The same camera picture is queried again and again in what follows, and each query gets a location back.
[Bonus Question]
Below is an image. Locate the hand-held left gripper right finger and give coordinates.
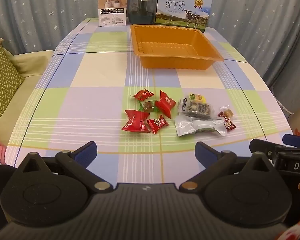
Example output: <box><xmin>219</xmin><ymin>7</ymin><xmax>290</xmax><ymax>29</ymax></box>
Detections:
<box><xmin>179</xmin><ymin>141</ymin><xmax>278</xmax><ymax>194</ymax></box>

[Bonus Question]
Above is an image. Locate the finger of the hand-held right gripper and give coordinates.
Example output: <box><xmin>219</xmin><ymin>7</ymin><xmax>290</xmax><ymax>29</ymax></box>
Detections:
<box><xmin>282</xmin><ymin>134</ymin><xmax>300</xmax><ymax>147</ymax></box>
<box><xmin>249</xmin><ymin>138</ymin><xmax>282</xmax><ymax>159</ymax></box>

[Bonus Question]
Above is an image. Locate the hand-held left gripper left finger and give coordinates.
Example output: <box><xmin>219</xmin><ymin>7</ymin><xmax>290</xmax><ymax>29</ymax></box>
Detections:
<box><xmin>15</xmin><ymin>141</ymin><xmax>113</xmax><ymax>194</ymax></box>

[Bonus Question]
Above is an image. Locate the silver foil snack packet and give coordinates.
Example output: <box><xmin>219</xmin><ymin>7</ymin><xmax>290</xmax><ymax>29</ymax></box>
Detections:
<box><xmin>175</xmin><ymin>118</ymin><xmax>227</xmax><ymax>137</ymax></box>

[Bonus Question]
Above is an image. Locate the small dark red candy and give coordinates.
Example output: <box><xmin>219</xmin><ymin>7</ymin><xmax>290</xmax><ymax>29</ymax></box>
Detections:
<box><xmin>224</xmin><ymin>119</ymin><xmax>237</xmax><ymax>131</ymax></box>

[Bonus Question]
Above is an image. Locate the toffee candy clear wrapper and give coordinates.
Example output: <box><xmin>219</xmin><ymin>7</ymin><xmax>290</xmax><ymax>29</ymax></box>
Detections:
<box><xmin>217</xmin><ymin>109</ymin><xmax>235</xmax><ymax>118</ymax></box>

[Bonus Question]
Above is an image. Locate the dark printed snack packet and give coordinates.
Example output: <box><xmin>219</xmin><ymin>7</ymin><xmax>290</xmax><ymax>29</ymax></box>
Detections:
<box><xmin>177</xmin><ymin>98</ymin><xmax>214</xmax><ymax>118</ymax></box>

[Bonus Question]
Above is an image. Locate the yellow green snack packet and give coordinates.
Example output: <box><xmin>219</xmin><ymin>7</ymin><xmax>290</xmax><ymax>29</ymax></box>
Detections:
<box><xmin>189</xmin><ymin>94</ymin><xmax>208</xmax><ymax>103</ymax></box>

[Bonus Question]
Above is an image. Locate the large red snack packet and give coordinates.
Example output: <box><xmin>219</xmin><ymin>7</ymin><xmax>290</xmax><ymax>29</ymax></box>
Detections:
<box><xmin>155</xmin><ymin>90</ymin><xmax>177</xmax><ymax>119</ymax></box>
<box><xmin>122</xmin><ymin>109</ymin><xmax>150</xmax><ymax>133</ymax></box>

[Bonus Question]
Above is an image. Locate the brown candy green wrapper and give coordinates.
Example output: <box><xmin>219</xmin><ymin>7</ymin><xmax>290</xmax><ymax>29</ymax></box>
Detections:
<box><xmin>137</xmin><ymin>100</ymin><xmax>158</xmax><ymax>113</ymax></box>

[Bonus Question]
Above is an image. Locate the orange plastic tray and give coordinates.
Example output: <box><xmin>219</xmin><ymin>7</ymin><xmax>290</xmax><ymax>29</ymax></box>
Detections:
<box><xmin>130</xmin><ymin>24</ymin><xmax>225</xmax><ymax>70</ymax></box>

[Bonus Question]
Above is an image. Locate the light green sofa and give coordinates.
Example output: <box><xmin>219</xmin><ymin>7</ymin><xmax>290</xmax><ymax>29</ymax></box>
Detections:
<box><xmin>0</xmin><ymin>31</ymin><xmax>55</xmax><ymax>155</ymax></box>

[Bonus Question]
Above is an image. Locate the green zigzag pillow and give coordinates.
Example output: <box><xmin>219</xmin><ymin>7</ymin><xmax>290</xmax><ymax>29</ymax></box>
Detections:
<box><xmin>0</xmin><ymin>44</ymin><xmax>25</xmax><ymax>120</ymax></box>

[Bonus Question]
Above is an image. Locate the blue milk carton box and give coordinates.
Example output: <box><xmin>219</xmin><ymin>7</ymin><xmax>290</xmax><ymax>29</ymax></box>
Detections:
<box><xmin>154</xmin><ymin>0</ymin><xmax>213</xmax><ymax>33</ymax></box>

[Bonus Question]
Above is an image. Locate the white humidifier box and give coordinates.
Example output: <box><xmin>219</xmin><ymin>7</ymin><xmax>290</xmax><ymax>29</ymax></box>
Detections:
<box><xmin>98</xmin><ymin>0</ymin><xmax>128</xmax><ymax>27</ymax></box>

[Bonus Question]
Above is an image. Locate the blue star curtain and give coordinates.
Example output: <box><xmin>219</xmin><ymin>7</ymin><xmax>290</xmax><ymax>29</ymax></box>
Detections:
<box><xmin>0</xmin><ymin>0</ymin><xmax>300</xmax><ymax>88</ymax></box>

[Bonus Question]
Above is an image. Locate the dark green humidifier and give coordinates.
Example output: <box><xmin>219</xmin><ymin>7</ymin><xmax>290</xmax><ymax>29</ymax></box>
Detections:
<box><xmin>128</xmin><ymin>0</ymin><xmax>155</xmax><ymax>24</ymax></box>

